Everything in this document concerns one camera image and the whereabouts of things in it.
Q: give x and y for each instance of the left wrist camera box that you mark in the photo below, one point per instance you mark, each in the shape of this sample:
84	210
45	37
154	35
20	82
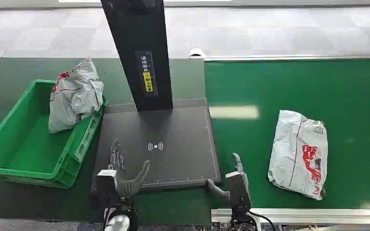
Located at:
106	185

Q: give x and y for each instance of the flat grey parcel bag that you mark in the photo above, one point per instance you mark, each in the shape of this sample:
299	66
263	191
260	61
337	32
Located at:
298	156

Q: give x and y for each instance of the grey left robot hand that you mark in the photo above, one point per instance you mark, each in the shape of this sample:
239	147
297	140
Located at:
130	186

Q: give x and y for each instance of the crumpled grey parcel bag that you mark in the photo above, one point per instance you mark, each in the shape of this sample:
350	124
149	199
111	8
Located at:
71	95

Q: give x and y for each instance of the green conveyor belt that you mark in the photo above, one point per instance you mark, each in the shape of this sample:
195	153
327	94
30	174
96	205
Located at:
300	86

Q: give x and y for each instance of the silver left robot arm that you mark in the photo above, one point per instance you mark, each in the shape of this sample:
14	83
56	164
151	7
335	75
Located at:
118	216

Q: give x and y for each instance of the white round rail cap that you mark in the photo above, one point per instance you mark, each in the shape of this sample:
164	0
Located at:
197	53

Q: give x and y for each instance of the green plastic crate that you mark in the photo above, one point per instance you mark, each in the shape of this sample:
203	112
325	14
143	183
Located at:
28	150

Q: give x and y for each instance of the black scanner base plate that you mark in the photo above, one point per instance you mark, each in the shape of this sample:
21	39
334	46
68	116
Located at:
169	150

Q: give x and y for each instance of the silver conveyor side rail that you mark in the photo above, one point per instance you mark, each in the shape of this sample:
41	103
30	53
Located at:
316	216
296	57

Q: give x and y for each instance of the yellow and black column label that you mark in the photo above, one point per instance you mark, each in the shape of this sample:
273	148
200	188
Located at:
147	78

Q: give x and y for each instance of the black scanner column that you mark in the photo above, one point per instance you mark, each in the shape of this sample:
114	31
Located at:
138	51

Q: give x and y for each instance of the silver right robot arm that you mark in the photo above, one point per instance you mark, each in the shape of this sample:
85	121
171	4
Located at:
243	220

